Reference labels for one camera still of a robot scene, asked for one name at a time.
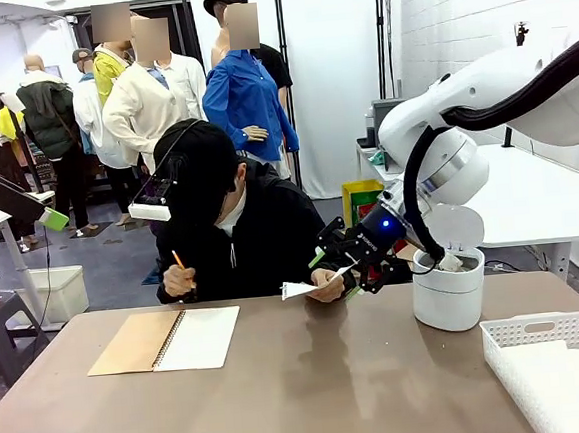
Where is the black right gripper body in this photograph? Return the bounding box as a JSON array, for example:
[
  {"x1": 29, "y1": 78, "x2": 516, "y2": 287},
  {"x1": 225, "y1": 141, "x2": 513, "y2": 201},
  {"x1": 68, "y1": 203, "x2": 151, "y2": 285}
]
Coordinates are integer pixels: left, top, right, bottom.
[{"x1": 348, "y1": 204, "x2": 410, "y2": 273}]

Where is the white paper sheet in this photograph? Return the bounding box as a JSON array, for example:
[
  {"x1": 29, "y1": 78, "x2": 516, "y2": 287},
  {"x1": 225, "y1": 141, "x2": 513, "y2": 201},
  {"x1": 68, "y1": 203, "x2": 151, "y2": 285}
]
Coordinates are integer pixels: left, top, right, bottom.
[{"x1": 279, "y1": 263, "x2": 360, "y2": 302}]

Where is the orange pencil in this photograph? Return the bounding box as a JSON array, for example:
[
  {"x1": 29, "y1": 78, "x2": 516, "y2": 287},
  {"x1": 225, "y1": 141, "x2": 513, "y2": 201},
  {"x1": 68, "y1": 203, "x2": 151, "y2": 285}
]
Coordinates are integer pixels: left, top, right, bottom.
[{"x1": 171, "y1": 248, "x2": 196, "y2": 292}]

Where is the spiral notebook brown cover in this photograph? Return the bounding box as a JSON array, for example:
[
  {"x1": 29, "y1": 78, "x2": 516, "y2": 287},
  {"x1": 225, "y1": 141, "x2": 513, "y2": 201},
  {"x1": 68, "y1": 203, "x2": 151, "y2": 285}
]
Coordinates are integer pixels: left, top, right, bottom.
[{"x1": 83, "y1": 304, "x2": 245, "y2": 380}]

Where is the person's right forearm black sleeve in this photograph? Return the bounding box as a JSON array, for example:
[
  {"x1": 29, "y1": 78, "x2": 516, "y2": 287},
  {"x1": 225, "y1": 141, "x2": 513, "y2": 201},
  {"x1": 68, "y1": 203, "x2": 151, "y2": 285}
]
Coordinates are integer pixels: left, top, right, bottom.
[{"x1": 155, "y1": 276, "x2": 202, "y2": 307}]

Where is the person's left hand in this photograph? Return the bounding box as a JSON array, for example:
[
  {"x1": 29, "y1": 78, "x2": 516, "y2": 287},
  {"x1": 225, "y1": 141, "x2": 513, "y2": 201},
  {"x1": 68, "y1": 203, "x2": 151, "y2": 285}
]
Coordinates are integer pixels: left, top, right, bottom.
[{"x1": 306, "y1": 266, "x2": 347, "y2": 305}]

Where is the person's right hand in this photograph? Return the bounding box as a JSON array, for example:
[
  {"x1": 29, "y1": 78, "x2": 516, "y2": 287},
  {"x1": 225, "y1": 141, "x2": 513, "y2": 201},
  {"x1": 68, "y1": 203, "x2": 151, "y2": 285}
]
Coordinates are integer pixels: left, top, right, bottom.
[{"x1": 162, "y1": 262, "x2": 199, "y2": 301}]

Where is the green bag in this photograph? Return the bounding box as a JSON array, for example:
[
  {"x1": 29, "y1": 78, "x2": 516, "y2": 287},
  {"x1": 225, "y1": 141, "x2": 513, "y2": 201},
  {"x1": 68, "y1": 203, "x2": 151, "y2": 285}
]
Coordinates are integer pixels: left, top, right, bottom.
[{"x1": 350, "y1": 188, "x2": 387, "y2": 223}]

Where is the seated person black hoodie torso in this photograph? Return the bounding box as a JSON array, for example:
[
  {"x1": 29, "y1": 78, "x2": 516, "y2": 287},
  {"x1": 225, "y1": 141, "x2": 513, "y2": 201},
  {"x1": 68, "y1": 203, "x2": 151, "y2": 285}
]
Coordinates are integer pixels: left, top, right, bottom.
[{"x1": 147, "y1": 150, "x2": 350, "y2": 308}]

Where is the mannequin in dark green puffer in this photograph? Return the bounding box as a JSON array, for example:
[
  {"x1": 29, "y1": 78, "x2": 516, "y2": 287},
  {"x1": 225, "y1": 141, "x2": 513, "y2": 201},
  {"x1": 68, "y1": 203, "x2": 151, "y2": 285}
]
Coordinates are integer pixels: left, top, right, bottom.
[{"x1": 10, "y1": 51, "x2": 92, "y2": 233}]

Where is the white lidded trash bin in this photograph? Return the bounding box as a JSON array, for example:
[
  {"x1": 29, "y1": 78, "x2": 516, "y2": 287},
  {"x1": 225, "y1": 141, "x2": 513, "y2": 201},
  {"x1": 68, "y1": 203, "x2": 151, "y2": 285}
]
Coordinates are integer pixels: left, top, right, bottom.
[{"x1": 404, "y1": 199, "x2": 494, "y2": 336}]

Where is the small white side table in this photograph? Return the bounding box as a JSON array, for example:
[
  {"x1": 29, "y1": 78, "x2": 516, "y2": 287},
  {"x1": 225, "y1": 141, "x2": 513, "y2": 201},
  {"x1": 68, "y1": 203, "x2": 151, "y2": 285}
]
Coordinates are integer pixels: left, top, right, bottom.
[{"x1": 356, "y1": 140, "x2": 403, "y2": 187}]

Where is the white storage box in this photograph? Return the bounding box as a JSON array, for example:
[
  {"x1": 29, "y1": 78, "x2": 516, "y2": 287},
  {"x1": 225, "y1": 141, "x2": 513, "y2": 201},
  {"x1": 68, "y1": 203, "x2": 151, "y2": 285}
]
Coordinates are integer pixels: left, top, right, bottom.
[{"x1": 15, "y1": 265, "x2": 91, "y2": 329}]

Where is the capped mannequin in white jacket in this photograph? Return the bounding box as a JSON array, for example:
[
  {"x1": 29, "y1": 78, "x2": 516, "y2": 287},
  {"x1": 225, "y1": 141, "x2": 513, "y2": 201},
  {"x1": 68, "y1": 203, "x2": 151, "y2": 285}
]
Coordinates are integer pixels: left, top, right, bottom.
[{"x1": 68, "y1": 44, "x2": 139, "y2": 229}]

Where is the grey box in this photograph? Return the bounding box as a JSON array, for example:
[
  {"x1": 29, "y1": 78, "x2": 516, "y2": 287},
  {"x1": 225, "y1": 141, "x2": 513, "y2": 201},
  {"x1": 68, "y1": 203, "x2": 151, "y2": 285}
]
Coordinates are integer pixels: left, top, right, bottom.
[{"x1": 371, "y1": 96, "x2": 408, "y2": 122}]

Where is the white perforated plastic basket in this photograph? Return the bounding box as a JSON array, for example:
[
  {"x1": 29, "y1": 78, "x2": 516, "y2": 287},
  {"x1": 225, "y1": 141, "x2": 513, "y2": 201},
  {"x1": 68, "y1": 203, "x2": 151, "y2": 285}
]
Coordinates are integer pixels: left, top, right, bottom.
[{"x1": 479, "y1": 309, "x2": 579, "y2": 433}]

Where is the mannequin in yellow shirt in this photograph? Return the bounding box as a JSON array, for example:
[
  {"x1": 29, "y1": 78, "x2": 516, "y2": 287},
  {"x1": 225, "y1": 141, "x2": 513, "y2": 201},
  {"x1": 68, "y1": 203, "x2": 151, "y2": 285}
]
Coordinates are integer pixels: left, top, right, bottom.
[{"x1": 86, "y1": 1, "x2": 137, "y2": 110}]

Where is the black cap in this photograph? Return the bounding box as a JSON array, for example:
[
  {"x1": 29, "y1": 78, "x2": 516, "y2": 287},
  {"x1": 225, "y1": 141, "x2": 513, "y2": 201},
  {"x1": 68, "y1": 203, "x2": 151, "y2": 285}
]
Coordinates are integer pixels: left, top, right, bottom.
[{"x1": 151, "y1": 114, "x2": 244, "y2": 233}]

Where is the mannequin in cream cardigan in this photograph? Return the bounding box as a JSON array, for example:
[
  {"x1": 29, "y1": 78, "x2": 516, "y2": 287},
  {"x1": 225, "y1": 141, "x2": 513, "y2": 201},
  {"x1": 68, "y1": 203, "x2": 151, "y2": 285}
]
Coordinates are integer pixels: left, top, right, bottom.
[{"x1": 95, "y1": 12, "x2": 197, "y2": 182}]

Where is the mannequin in blue shirt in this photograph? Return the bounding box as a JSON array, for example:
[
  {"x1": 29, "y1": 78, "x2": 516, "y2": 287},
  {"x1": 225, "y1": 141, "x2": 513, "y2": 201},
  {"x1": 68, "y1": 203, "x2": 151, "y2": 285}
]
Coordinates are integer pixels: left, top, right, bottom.
[{"x1": 195, "y1": 0, "x2": 304, "y2": 189}]

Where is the large white table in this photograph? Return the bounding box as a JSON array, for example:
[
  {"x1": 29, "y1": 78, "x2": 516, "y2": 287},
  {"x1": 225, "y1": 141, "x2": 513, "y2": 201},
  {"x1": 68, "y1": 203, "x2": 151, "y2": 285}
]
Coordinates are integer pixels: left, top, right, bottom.
[{"x1": 459, "y1": 137, "x2": 579, "y2": 289}]

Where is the mannequin in black t-shirt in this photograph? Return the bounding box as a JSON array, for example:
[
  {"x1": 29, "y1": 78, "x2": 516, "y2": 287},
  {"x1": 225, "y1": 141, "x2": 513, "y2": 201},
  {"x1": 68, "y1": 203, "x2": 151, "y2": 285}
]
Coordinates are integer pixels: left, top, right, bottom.
[{"x1": 250, "y1": 40, "x2": 302, "y2": 185}]

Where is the mannequin in white shirt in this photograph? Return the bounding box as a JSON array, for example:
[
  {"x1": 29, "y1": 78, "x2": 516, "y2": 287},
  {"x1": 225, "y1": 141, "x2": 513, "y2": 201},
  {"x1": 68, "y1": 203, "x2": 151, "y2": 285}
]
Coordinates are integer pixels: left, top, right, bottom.
[{"x1": 155, "y1": 50, "x2": 211, "y2": 127}]

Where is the black vertical pole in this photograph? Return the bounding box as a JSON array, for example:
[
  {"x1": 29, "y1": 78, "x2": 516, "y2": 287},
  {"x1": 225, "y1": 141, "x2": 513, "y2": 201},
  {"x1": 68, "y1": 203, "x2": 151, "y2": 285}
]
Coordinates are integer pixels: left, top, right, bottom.
[{"x1": 274, "y1": 0, "x2": 304, "y2": 200}]

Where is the bare beige mannequin torso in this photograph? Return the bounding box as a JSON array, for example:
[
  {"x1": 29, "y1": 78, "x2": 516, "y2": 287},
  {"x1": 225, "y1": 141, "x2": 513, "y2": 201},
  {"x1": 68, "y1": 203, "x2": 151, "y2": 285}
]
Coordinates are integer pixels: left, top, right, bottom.
[{"x1": 207, "y1": 15, "x2": 234, "y2": 68}]

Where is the white paper stack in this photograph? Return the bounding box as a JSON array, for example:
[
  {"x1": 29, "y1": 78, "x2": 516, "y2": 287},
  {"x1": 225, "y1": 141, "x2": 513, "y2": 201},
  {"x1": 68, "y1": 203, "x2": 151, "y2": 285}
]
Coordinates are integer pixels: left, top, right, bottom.
[{"x1": 497, "y1": 337, "x2": 579, "y2": 433}]

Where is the black slanted pole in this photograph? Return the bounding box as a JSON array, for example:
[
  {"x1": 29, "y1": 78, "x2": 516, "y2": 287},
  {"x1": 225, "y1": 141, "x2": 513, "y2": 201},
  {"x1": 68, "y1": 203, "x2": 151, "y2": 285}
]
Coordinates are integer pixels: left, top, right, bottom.
[{"x1": 179, "y1": 0, "x2": 207, "y2": 70}]

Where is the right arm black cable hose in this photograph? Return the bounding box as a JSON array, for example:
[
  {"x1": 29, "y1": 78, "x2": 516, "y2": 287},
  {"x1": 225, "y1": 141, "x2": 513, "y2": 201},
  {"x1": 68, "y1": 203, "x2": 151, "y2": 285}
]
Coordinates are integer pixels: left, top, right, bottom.
[{"x1": 390, "y1": 30, "x2": 579, "y2": 266}]

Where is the thin black cable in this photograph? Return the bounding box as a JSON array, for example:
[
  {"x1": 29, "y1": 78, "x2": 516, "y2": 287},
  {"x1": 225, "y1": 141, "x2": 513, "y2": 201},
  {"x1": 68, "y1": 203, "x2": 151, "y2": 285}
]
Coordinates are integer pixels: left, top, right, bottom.
[{"x1": 19, "y1": 227, "x2": 60, "y2": 348}]

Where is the white head-mounted camera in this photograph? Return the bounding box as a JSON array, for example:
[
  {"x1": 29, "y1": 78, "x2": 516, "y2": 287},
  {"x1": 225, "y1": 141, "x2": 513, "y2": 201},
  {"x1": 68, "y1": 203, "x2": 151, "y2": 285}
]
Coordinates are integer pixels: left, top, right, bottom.
[{"x1": 124, "y1": 154, "x2": 190, "y2": 225}]

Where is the tall black tripod with camera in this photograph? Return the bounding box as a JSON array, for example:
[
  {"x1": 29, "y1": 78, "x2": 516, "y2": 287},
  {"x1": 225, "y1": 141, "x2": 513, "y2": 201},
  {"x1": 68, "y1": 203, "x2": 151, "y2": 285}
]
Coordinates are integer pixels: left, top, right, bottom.
[{"x1": 492, "y1": 20, "x2": 541, "y2": 150}]

